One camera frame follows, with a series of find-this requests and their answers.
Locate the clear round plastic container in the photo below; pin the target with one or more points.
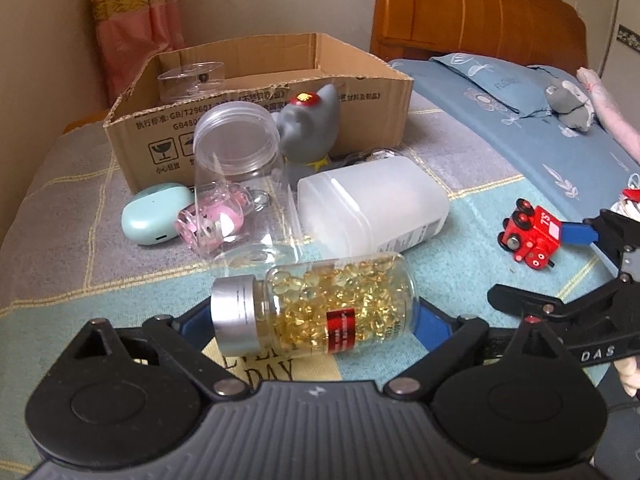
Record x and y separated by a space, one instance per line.
192 80

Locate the person's right hand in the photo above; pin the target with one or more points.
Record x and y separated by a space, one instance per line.
631 375

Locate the patterned wall strip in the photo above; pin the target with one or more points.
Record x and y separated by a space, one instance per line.
629 36

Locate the wooden headboard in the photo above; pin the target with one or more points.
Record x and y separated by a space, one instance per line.
475 5

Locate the blue floral pillow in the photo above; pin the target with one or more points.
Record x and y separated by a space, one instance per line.
505 82

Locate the brown cardboard box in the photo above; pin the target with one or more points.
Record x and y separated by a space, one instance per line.
250 105

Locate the grey and teal checked blanket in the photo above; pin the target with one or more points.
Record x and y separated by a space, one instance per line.
65 200

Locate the red and white small item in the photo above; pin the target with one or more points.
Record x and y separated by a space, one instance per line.
631 200

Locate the clear plastic jar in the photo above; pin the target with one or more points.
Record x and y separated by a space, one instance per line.
235 135

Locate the grey toy figure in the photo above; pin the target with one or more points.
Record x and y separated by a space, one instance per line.
307 130

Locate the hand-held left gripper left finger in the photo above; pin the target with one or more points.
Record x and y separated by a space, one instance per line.
201 319

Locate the white translucent plastic jar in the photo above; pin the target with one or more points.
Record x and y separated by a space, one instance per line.
370 205

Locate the mint green earbuds case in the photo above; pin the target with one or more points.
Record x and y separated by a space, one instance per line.
150 215

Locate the pink patterned cloth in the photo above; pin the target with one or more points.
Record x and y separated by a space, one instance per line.
615 115

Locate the pink curtain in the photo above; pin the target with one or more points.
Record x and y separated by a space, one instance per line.
135 25

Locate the capsule bottle with silver cap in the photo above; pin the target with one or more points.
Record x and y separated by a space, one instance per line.
310 305

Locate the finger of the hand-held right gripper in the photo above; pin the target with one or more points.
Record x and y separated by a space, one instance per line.
530 302
580 232

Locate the red toy train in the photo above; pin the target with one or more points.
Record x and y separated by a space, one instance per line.
530 232

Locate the blue floral bedsheet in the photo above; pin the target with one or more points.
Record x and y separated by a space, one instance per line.
540 155

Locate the grey plush toy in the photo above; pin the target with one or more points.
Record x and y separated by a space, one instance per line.
570 105

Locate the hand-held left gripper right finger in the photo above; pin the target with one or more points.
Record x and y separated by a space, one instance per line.
429 326

